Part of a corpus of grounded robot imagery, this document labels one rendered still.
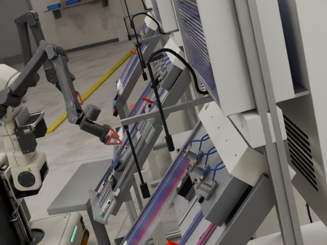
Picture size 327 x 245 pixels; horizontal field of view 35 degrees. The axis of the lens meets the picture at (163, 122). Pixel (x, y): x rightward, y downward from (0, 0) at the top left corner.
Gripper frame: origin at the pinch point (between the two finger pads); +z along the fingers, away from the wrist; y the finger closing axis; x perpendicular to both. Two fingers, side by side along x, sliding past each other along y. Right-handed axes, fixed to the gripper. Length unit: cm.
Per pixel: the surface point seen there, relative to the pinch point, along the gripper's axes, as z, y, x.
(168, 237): 52, 10, 41
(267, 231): 102, 6, 15
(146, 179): 16.7, -14.6, 9.2
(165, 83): 12.4, 15.1, -33.4
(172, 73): 12.9, 14.5, -39.6
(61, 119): 31, 444, 100
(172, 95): 17.2, 10.9, -29.9
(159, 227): 34.5, -14.6, 28.7
